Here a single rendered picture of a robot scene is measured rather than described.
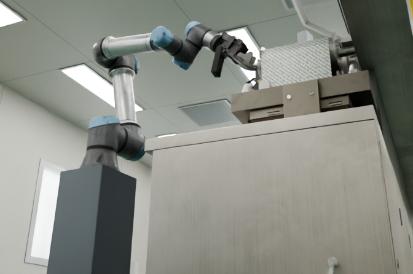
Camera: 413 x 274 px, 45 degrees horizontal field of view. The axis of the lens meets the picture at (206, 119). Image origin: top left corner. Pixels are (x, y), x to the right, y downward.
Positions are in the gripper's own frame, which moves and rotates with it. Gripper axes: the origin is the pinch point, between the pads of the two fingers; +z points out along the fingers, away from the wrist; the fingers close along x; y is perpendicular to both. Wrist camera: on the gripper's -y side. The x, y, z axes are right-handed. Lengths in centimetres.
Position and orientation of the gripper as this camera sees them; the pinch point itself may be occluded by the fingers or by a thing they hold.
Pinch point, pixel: (252, 69)
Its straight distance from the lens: 183.0
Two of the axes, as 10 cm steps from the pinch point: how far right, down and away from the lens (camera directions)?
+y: 6.0, -8.0, 0.6
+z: 6.9, 4.8, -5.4
